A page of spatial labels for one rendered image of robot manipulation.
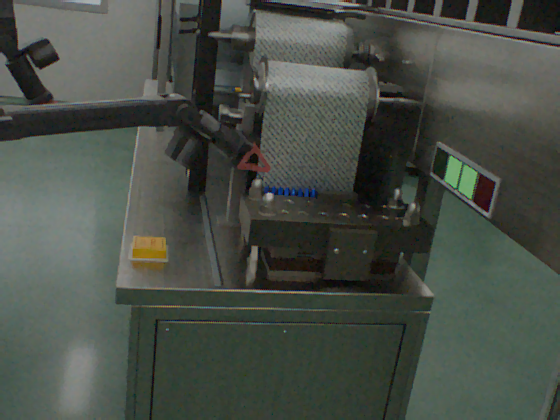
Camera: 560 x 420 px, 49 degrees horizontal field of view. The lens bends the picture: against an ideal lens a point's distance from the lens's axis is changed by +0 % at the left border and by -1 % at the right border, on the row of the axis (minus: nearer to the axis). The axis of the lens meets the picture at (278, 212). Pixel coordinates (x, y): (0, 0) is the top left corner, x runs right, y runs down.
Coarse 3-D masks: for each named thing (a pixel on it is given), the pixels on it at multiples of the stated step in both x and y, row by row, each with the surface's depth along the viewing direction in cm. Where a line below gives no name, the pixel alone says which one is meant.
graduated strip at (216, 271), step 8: (200, 200) 167; (208, 208) 162; (208, 216) 157; (208, 224) 152; (208, 232) 147; (208, 240) 142; (208, 248) 138; (216, 248) 139; (216, 256) 135; (216, 264) 131; (216, 272) 127; (216, 280) 124
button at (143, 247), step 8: (136, 240) 131; (144, 240) 132; (152, 240) 133; (160, 240) 133; (136, 248) 128; (144, 248) 128; (152, 248) 129; (160, 248) 129; (136, 256) 128; (144, 256) 129; (152, 256) 129; (160, 256) 129
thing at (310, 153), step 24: (264, 120) 136; (288, 120) 137; (312, 120) 138; (336, 120) 139; (264, 144) 138; (288, 144) 139; (312, 144) 140; (336, 144) 141; (360, 144) 142; (288, 168) 141; (312, 168) 142; (336, 168) 143
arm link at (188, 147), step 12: (180, 108) 126; (192, 108) 127; (192, 120) 128; (180, 132) 132; (168, 144) 133; (180, 144) 131; (192, 144) 132; (168, 156) 132; (180, 156) 132; (192, 156) 133; (192, 168) 135
